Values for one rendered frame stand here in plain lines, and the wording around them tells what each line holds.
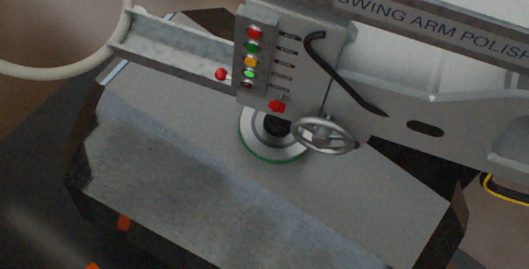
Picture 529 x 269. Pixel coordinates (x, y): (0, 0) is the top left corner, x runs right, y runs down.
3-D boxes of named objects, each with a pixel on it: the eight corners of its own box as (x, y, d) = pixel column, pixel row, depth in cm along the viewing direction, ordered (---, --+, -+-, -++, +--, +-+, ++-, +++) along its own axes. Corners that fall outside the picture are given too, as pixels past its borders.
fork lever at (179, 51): (382, 90, 174) (386, 81, 170) (364, 154, 166) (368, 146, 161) (132, 6, 177) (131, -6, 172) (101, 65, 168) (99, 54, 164)
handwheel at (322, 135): (356, 129, 161) (370, 99, 148) (345, 165, 157) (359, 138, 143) (297, 109, 162) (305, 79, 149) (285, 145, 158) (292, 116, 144)
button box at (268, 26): (267, 89, 152) (280, 15, 126) (264, 98, 150) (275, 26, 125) (234, 78, 152) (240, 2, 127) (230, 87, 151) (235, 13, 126)
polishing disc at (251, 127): (286, 175, 182) (287, 173, 181) (223, 131, 186) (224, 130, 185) (329, 119, 190) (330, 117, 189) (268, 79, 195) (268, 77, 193)
